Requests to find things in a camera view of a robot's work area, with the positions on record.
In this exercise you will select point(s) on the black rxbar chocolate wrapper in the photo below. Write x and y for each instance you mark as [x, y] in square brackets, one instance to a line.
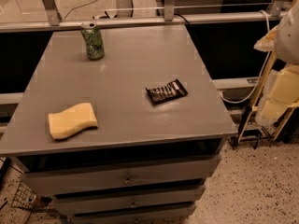
[171, 91]

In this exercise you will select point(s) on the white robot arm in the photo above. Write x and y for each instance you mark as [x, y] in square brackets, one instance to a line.
[287, 39]

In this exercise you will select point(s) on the wire basket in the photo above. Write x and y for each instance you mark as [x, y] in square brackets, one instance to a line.
[26, 199]

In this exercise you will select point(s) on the middle grey drawer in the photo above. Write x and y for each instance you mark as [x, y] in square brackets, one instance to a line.
[130, 198]

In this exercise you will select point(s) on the green soda can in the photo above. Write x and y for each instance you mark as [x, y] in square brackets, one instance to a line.
[93, 40]

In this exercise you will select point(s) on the top grey drawer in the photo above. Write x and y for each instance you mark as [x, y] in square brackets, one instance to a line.
[121, 175]

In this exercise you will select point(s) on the yellow sponge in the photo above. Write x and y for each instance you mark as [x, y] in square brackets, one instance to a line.
[72, 120]

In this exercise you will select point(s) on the metal railing frame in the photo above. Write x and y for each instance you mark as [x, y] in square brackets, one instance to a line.
[65, 15]

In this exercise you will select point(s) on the grey drawer cabinet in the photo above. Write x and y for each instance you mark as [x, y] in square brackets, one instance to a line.
[130, 128]

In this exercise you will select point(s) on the bottom grey drawer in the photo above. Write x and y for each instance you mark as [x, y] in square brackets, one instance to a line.
[138, 215]

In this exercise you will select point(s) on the grey drawer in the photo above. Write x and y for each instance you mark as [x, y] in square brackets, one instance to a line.
[121, 175]
[130, 198]
[138, 215]

